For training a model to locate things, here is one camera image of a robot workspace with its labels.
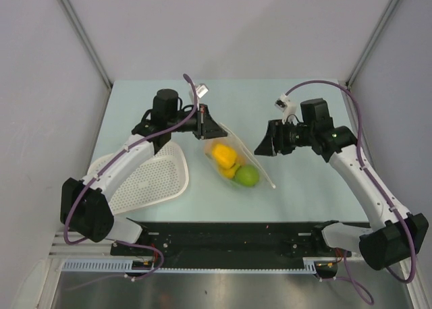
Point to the green fake apple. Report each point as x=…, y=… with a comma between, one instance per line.
x=247, y=175

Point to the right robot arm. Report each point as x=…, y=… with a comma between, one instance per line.
x=395, y=234

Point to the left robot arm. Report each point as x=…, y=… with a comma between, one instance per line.
x=85, y=202

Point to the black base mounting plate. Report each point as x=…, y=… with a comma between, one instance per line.
x=242, y=243

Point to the aluminium frame post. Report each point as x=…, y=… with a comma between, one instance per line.
x=85, y=41
x=376, y=34

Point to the white slotted cable duct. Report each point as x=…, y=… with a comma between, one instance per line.
x=129, y=266

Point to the right aluminium frame post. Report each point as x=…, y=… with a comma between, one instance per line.
x=376, y=34

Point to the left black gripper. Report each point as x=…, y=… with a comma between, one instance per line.
x=206, y=127

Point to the white perforated plastic basket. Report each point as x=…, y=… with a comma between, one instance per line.
x=159, y=179

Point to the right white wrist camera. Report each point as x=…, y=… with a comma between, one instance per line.
x=287, y=107

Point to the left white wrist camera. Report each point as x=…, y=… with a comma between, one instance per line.
x=201, y=90

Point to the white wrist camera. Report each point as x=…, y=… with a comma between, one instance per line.
x=201, y=90
x=287, y=107

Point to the clear zip top bag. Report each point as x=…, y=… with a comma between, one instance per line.
x=234, y=163

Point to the left aluminium frame post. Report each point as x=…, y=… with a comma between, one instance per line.
x=85, y=41

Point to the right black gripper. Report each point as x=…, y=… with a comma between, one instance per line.
x=274, y=142

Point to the yellow fake banana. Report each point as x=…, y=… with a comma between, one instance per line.
x=231, y=172

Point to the yellow fake bell pepper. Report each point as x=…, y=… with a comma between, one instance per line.
x=224, y=155

